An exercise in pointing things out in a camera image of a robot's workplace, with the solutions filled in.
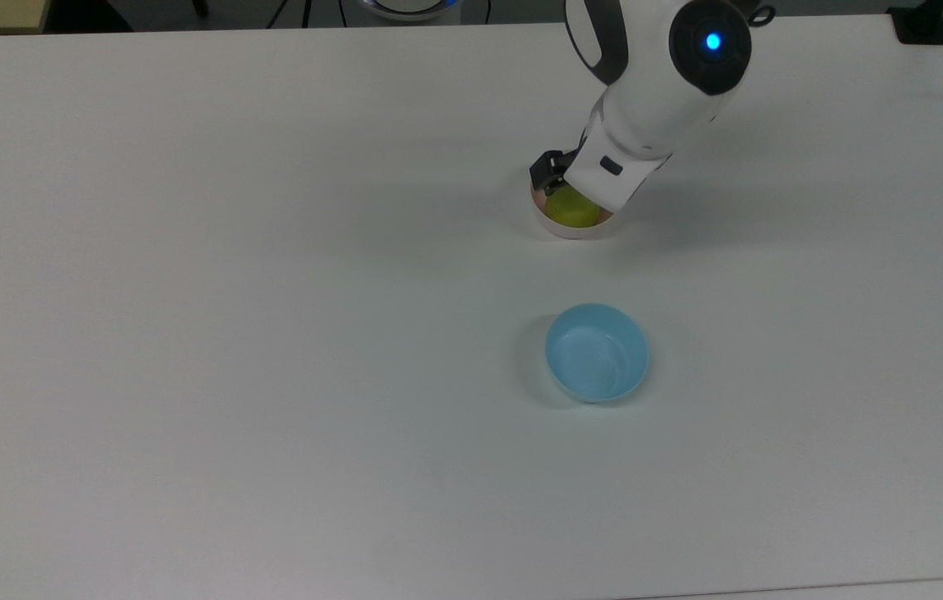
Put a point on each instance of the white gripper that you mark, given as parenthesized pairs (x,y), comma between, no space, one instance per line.
(609,171)

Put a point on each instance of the yellow-green pear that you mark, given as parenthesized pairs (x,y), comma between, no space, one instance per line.
(569,208)

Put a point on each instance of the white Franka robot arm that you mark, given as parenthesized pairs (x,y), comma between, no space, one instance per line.
(655,92)

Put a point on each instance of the pink bowl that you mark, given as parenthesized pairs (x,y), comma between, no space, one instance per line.
(576,232)

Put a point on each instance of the light blue bowl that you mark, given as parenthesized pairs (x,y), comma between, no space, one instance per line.
(596,354)

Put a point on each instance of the black table clamp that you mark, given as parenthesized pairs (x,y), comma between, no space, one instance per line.
(921,25)

